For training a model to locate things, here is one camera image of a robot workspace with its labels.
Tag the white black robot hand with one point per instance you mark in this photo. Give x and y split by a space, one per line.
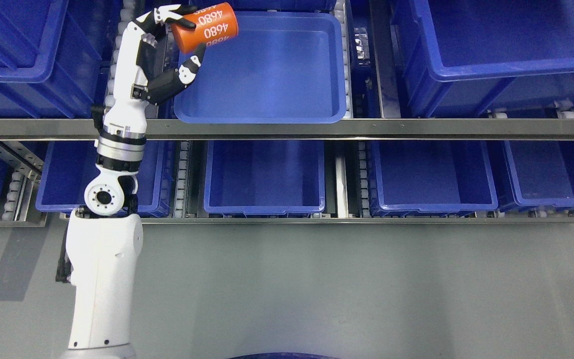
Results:
133 88

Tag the orange cylindrical capacitor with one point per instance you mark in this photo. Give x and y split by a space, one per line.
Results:
214 24

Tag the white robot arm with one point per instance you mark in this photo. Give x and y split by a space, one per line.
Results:
104 239

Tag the blue bin lower left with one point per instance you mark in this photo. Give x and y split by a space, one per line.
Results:
69 167

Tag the large blue bin top left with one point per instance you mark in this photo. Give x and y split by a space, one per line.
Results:
50 56

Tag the large blue bin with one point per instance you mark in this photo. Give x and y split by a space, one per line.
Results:
50 56
463 58

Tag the shallow blue tray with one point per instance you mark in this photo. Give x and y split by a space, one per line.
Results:
281 68

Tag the blue bin lower middle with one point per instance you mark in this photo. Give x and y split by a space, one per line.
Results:
265 178

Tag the large blue bin top right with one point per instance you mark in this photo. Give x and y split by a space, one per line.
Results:
463 58

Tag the blue bin lower far right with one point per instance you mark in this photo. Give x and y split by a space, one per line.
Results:
533 175

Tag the steel shelf rail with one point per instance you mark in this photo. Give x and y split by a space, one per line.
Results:
346 129

